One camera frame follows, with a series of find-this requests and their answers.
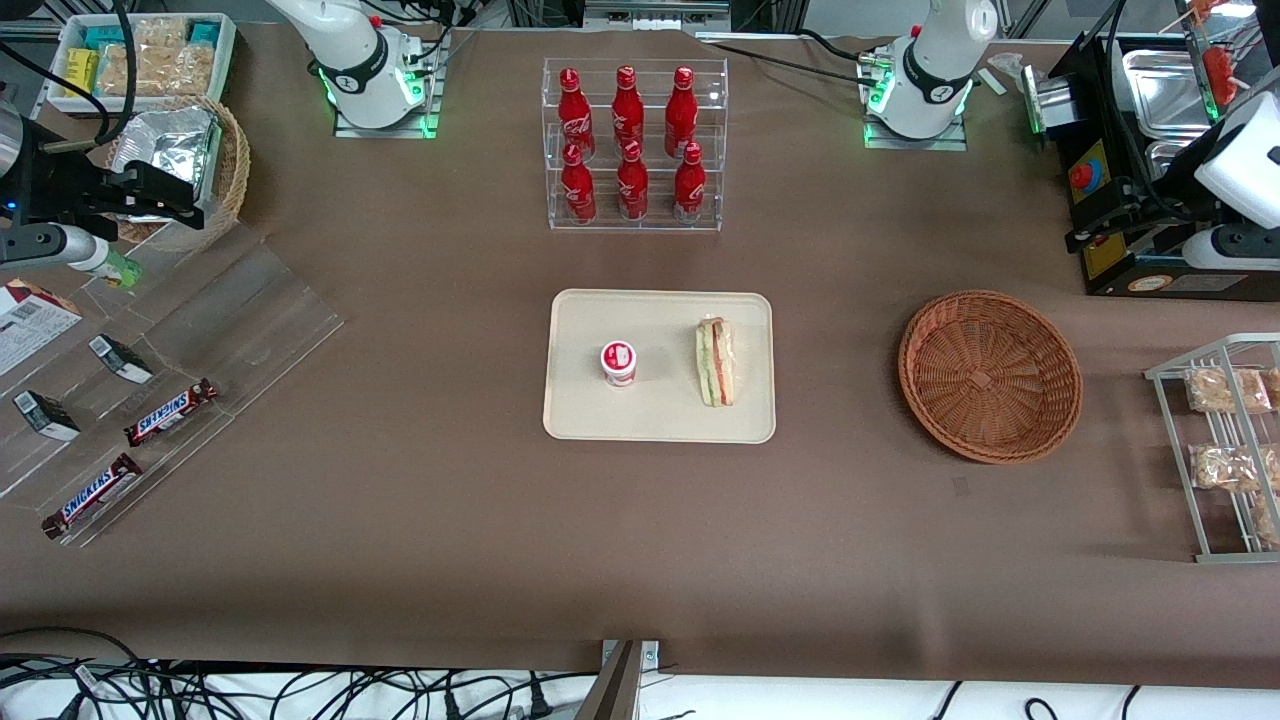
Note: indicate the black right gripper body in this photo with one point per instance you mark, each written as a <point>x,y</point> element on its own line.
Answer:
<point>55,185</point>

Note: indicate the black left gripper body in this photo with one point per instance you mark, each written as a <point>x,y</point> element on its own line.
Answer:
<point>1162,201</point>

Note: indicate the triangle sandwich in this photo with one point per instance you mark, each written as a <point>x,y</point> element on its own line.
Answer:
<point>715,365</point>

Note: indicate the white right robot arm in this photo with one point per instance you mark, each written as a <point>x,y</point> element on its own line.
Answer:
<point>350,50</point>

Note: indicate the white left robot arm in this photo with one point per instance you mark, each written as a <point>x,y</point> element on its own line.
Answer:
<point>940,60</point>

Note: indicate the light tan wicker basket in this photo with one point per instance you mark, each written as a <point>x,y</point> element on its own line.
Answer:
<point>236,170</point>

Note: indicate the round brown wicker basket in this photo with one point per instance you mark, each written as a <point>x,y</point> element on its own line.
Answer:
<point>990,380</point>

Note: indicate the beige rectangular tray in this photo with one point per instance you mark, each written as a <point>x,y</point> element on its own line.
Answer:
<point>640,415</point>

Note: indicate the small stainless steel pan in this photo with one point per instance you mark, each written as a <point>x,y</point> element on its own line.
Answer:
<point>1160,152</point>

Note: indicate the silver foil packet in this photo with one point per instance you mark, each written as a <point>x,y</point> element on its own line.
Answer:
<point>175,140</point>

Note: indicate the black counter machine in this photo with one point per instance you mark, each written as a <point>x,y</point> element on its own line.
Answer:
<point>1130,285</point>

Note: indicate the green white capped bottle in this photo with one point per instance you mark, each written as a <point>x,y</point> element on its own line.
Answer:
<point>118,268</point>

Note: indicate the large stainless steel pan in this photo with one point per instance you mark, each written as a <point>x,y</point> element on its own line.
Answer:
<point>1165,90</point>

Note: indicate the beige snack packet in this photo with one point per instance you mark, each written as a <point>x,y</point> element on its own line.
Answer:
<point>160,35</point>
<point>1268,522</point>
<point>1274,385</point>
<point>185,72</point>
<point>1225,468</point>
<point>122,72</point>
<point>1225,390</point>

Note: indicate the small metal box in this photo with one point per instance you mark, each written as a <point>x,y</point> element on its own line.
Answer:
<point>1050,100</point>

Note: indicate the small yellow box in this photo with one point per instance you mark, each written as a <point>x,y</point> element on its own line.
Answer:
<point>81,72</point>

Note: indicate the clear acrylic stepped stand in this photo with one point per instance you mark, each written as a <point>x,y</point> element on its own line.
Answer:
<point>250,320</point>

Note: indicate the red white printed box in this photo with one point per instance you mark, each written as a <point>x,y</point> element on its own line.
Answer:
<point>30,325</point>

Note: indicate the red sausage skewer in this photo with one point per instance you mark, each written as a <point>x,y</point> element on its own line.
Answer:
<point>1217,72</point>

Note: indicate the small teal box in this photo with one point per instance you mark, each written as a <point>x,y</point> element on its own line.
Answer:
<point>105,37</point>
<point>203,32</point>

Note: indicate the white plastic bin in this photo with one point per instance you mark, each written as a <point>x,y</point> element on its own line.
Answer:
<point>227,60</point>

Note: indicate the small dark green box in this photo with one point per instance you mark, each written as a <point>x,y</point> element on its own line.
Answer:
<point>122,360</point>
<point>47,415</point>

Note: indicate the clear plastic wrapper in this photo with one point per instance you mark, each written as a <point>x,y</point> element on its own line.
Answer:
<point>1005,68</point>

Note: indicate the Snickers chocolate bar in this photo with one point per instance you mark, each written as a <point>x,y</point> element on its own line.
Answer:
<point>170,412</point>
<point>92,495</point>

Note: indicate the red cola bottle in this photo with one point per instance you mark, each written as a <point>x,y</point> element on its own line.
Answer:
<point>681,110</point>
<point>572,108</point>
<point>627,108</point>
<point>578,192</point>
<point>689,192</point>
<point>632,190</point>

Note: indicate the clear acrylic bottle rack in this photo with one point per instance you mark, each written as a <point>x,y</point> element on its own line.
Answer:
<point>657,130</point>

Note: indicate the red white yogurt cup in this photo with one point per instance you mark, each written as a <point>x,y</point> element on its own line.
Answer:
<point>618,362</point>

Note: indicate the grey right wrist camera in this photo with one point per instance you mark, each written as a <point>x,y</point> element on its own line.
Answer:
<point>50,245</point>

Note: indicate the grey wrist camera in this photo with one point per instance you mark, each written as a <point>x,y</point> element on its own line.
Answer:
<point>50,245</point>
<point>1230,250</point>

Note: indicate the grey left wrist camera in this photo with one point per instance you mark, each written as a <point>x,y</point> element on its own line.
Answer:
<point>1230,250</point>

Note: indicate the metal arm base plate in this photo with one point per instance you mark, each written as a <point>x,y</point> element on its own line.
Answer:
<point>900,143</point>
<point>432,110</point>

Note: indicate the aluminium frame structure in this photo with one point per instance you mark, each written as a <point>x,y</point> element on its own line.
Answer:
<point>650,10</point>

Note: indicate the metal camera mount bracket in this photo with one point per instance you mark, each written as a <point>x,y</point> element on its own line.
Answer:
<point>620,690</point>

